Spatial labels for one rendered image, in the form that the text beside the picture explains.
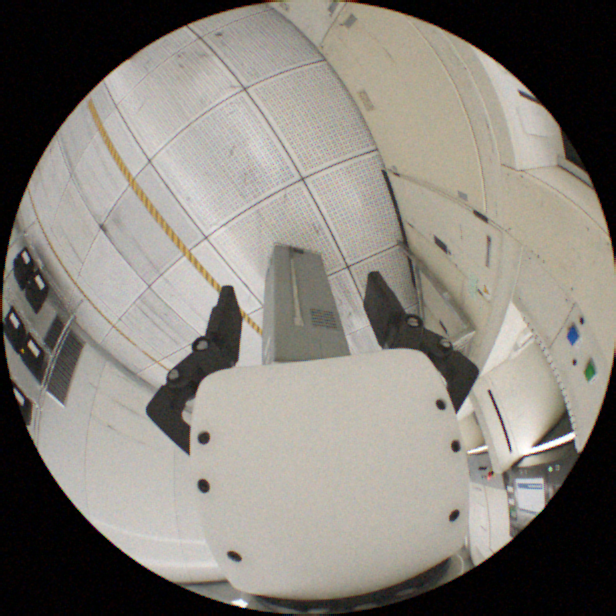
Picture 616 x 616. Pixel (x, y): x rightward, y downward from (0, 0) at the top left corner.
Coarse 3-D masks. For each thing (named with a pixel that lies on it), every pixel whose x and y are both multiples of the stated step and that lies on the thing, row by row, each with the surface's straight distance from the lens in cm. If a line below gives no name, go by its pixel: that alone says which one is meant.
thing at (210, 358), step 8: (200, 336) 11; (208, 336) 11; (192, 344) 11; (200, 344) 11; (208, 344) 11; (200, 352) 11; (208, 352) 11; (216, 352) 10; (200, 360) 10; (208, 360) 10; (216, 360) 10; (224, 360) 10; (208, 368) 10; (216, 368) 10; (224, 368) 10
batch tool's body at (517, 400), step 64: (448, 256) 93; (512, 256) 60; (448, 320) 124; (512, 320) 82; (576, 320) 53; (512, 384) 121; (576, 384) 60; (512, 448) 117; (576, 448) 69; (512, 512) 133
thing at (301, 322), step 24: (288, 264) 106; (312, 264) 113; (264, 288) 128; (288, 288) 90; (312, 288) 95; (264, 312) 107; (288, 312) 79; (312, 312) 82; (336, 312) 88; (264, 336) 94; (288, 336) 71; (312, 336) 74; (336, 336) 78; (264, 360) 85; (288, 360) 65
